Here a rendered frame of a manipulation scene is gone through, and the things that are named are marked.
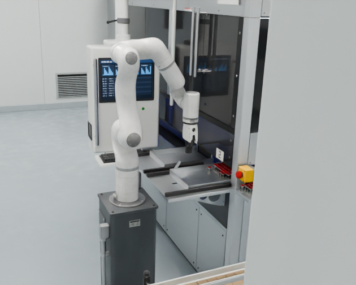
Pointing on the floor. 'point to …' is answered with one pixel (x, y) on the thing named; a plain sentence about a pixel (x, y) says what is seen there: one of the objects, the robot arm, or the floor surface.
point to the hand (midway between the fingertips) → (189, 149)
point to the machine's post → (242, 124)
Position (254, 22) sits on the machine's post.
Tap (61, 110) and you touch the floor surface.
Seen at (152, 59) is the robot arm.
